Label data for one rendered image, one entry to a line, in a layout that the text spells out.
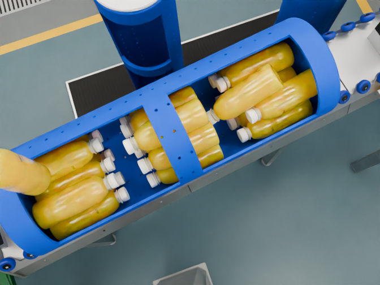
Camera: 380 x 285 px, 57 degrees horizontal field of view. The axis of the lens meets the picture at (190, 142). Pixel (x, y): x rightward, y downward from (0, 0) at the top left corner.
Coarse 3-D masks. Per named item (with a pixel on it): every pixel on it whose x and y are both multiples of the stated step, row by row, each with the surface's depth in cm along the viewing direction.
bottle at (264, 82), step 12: (264, 72) 87; (276, 72) 91; (240, 84) 90; (252, 84) 88; (264, 84) 87; (276, 84) 86; (228, 96) 91; (240, 96) 89; (252, 96) 88; (264, 96) 89; (216, 108) 93; (228, 108) 91; (240, 108) 91; (216, 120) 95
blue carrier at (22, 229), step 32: (288, 32) 88; (192, 64) 91; (224, 64) 86; (320, 64) 85; (128, 96) 89; (160, 96) 85; (320, 96) 87; (64, 128) 86; (96, 128) 84; (160, 128) 82; (224, 128) 109; (288, 128) 93; (128, 160) 108; (192, 160) 85; (224, 160) 92; (0, 192) 79; (128, 192) 104; (160, 192) 90; (32, 224) 80; (96, 224) 89
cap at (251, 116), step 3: (246, 111) 93; (249, 111) 92; (252, 111) 92; (246, 114) 95; (249, 114) 92; (252, 114) 92; (255, 114) 92; (249, 117) 93; (252, 117) 92; (255, 117) 92; (249, 120) 95; (252, 120) 92; (255, 120) 93; (252, 123) 94
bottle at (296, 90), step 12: (288, 84) 92; (300, 84) 92; (312, 84) 92; (276, 96) 91; (288, 96) 91; (300, 96) 92; (312, 96) 94; (252, 108) 94; (264, 108) 92; (276, 108) 91; (288, 108) 93
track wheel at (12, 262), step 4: (4, 260) 100; (8, 260) 100; (12, 260) 101; (0, 264) 100; (4, 264) 100; (8, 264) 101; (12, 264) 101; (0, 268) 100; (4, 268) 101; (8, 268) 101; (12, 268) 102
